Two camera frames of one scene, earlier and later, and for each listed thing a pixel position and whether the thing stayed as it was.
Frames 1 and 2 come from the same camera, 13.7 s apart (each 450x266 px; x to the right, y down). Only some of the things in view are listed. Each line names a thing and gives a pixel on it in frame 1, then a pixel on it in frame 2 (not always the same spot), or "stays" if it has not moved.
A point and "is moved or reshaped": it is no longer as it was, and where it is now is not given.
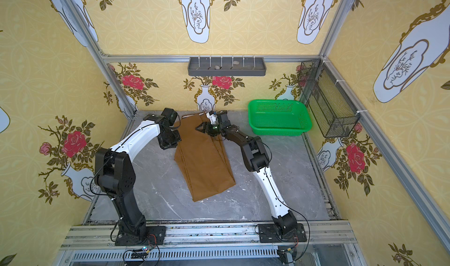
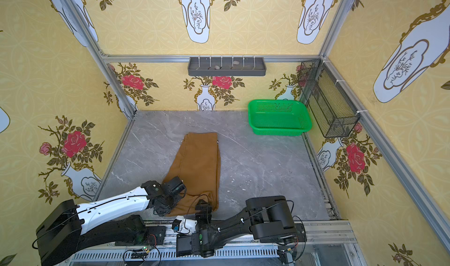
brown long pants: x=203 y=157 is moved or reshaped
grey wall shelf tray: x=227 y=67 stays
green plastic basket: x=278 y=117 stays
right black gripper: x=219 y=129 → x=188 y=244
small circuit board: x=139 y=253 stays
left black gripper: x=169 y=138 → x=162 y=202
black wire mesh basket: x=335 y=115 stays
